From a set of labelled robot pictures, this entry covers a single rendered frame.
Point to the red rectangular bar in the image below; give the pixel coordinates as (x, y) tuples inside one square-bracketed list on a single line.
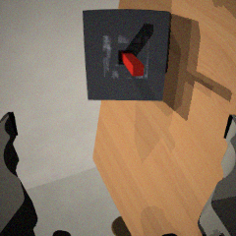
[(133, 64)]

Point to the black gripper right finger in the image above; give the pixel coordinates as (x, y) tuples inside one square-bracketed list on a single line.
[(218, 217)]

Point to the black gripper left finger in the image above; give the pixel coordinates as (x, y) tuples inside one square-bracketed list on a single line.
[(17, 213)]

